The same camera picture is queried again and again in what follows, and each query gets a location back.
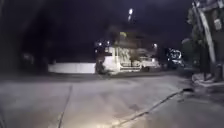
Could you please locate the white truck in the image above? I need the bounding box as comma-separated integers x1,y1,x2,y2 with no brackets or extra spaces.
94,45,162,76

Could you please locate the building behind truck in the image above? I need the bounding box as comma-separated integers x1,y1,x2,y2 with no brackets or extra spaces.
105,23,158,58

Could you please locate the grey asphalt road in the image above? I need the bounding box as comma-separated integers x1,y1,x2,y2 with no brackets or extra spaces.
0,70,224,128

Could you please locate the street lamp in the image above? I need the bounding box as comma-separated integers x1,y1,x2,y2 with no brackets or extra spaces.
126,7,135,23

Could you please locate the vehicle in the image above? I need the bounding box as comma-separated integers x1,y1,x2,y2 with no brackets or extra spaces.
165,47,185,70

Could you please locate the raised concrete kerb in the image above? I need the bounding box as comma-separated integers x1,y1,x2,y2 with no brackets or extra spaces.
191,71,224,89

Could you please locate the low white wall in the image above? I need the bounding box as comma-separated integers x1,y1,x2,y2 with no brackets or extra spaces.
47,62,97,75

